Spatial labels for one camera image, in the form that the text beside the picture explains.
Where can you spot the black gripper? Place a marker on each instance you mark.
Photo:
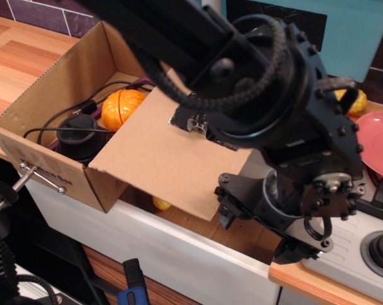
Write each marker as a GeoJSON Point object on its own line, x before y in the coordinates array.
{"type": "Point", "coordinates": [248, 198]}

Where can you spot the brown cardboard box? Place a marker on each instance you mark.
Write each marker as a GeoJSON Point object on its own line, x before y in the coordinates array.
{"type": "Point", "coordinates": [147, 152]}

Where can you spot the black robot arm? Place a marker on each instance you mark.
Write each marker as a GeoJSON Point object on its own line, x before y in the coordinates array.
{"type": "Point", "coordinates": [262, 85]}

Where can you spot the white toy sink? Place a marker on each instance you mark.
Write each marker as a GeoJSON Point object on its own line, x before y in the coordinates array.
{"type": "Point", "coordinates": [195, 257]}

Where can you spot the yellow toy corn in sink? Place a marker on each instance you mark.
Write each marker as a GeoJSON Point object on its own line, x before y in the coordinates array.
{"type": "Point", "coordinates": [160, 204]}

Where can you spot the grey toy stove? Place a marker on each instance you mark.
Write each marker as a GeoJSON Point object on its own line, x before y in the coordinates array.
{"type": "Point", "coordinates": [344, 263]}

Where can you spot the black stove knob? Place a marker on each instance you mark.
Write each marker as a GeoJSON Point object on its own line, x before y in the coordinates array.
{"type": "Point", "coordinates": [372, 252]}

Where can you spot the pink plastic plate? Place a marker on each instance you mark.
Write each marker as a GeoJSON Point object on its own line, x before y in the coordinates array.
{"type": "Point", "coordinates": [370, 135]}

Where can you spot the yellow toy corn on counter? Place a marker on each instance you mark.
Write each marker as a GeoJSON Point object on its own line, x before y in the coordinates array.
{"type": "Point", "coordinates": [359, 104]}

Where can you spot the orange toy pumpkin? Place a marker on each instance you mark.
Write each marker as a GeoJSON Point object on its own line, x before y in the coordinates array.
{"type": "Point", "coordinates": [119, 106]}

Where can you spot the black round speaker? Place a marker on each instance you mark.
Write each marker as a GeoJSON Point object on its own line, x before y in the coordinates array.
{"type": "Point", "coordinates": [81, 139]}

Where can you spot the black taped handle on flap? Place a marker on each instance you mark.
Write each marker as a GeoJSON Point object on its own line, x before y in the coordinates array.
{"type": "Point", "coordinates": [189, 120]}

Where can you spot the blue black clamp handle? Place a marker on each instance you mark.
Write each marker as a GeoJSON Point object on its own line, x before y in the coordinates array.
{"type": "Point", "coordinates": [136, 293]}

